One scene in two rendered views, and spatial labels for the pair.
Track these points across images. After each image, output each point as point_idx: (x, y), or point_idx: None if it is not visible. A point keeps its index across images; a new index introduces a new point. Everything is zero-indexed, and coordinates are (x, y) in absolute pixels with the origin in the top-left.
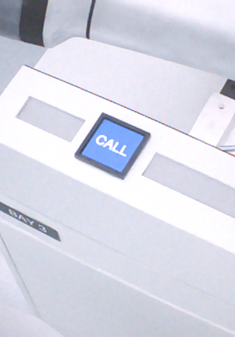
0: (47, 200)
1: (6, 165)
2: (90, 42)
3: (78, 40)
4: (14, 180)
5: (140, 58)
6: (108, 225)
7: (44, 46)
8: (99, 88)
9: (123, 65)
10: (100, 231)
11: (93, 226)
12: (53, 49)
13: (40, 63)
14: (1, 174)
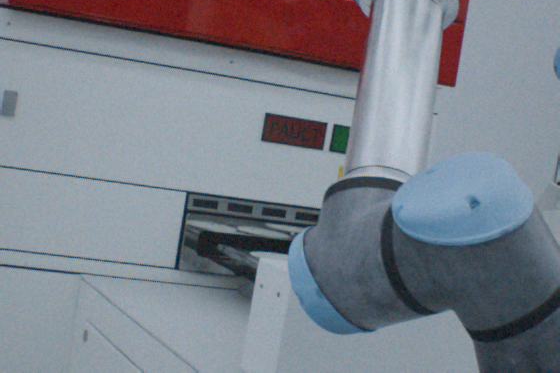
0: (336, 354)
1: (307, 319)
2: (188, 338)
3: (178, 338)
4: (306, 345)
5: (234, 341)
6: (395, 346)
7: None
8: (237, 352)
9: (231, 344)
10: (381, 368)
11: (375, 365)
12: (170, 342)
13: (174, 347)
14: (292, 345)
